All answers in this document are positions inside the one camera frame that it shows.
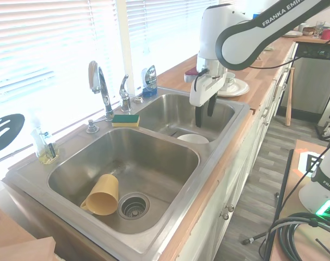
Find white window blinds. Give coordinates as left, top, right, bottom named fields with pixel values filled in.
left=0, top=0, right=120, bottom=166
left=126, top=0, right=231, bottom=86

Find chrome soap dispenser pump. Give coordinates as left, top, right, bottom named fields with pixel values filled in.
left=85, top=119, right=101, bottom=135

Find chrome gooseneck faucet spout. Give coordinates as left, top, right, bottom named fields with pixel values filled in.
left=88, top=60, right=114, bottom=122

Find white kitchen cabinets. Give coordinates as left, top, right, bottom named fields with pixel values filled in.
left=154, top=40, right=298, bottom=261

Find white bowl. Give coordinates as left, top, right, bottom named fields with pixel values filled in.
left=176, top=133, right=210, bottom=145

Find stainless steel dishwasher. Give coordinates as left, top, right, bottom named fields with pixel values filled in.
left=279, top=41, right=330, bottom=118

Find clear drinking glass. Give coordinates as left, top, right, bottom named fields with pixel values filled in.
left=313, top=21, right=326, bottom=39

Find green yellow sponge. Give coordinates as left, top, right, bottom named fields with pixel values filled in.
left=111, top=114, right=141, bottom=129

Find stainless steel double sink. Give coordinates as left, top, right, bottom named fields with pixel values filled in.
left=4, top=86, right=250, bottom=255

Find white dinner plate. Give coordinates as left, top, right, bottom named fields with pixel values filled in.
left=216, top=78, right=250, bottom=97

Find maroon white dish scrubber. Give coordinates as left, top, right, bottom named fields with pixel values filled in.
left=184, top=67, right=200, bottom=83

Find blue dish soap bottle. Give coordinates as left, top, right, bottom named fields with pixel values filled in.
left=140, top=64, right=158, bottom=98

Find yellow plastic mug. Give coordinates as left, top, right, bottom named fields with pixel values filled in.
left=80, top=173, right=120, bottom=216

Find black slotted spatula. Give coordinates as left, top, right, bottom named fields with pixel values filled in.
left=0, top=113, right=26, bottom=154

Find wooden baseball bat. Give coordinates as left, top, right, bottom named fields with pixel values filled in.
left=284, top=66, right=296, bottom=127

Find clear hand soap bottle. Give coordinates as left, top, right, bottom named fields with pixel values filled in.
left=28, top=108, right=60, bottom=165

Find black metal post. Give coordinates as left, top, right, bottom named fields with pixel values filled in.
left=272, top=148, right=295, bottom=227

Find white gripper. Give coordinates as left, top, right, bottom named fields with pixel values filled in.
left=189, top=68, right=228, bottom=129

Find metal drain strainer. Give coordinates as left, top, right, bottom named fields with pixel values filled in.
left=118, top=192, right=151, bottom=220

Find white teacup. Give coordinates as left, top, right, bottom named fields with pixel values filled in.
left=221, top=72, right=237, bottom=90

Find coiled black cable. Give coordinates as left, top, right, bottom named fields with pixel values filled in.
left=278, top=212, right=330, bottom=261

